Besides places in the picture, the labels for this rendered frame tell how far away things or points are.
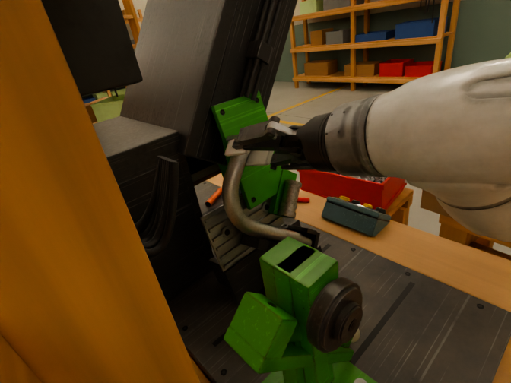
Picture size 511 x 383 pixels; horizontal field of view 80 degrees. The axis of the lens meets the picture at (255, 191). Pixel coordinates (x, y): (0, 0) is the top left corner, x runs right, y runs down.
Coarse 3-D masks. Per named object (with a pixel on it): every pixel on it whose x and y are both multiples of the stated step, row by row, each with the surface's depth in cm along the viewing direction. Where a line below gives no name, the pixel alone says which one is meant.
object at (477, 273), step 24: (312, 216) 85; (360, 240) 73; (384, 240) 72; (408, 240) 70; (432, 240) 69; (408, 264) 64; (432, 264) 63; (456, 264) 62; (480, 264) 61; (504, 264) 60; (456, 288) 57; (480, 288) 56; (504, 288) 56
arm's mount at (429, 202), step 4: (424, 192) 86; (428, 192) 85; (424, 196) 86; (428, 196) 85; (432, 196) 85; (424, 200) 87; (428, 200) 86; (432, 200) 85; (436, 200) 84; (424, 204) 87; (428, 204) 87; (432, 204) 86; (436, 204) 85; (424, 208) 88; (428, 208) 87; (432, 208) 86; (436, 208) 85; (440, 208) 84; (436, 212) 85; (440, 212) 85; (444, 212) 84; (448, 216) 83
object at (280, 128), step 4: (268, 124) 40; (272, 124) 39; (276, 124) 39; (280, 124) 40; (276, 128) 39; (280, 128) 39; (284, 128) 40; (288, 128) 40; (276, 132) 40; (280, 132) 40; (284, 132) 40; (288, 132) 40; (292, 132) 40; (276, 136) 41
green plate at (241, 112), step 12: (216, 108) 55; (228, 108) 56; (240, 108) 58; (252, 108) 60; (264, 108) 61; (216, 120) 56; (228, 120) 56; (240, 120) 58; (252, 120) 60; (264, 120) 61; (228, 132) 56; (252, 168) 60; (264, 168) 62; (240, 180) 58; (252, 180) 60; (264, 180) 62; (276, 180) 64; (252, 192) 60; (264, 192) 62; (276, 192) 64; (252, 204) 60
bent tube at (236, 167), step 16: (240, 160) 54; (224, 176) 54; (240, 176) 54; (224, 192) 54; (224, 208) 55; (240, 208) 55; (240, 224) 55; (256, 224) 57; (272, 240) 60; (304, 240) 64
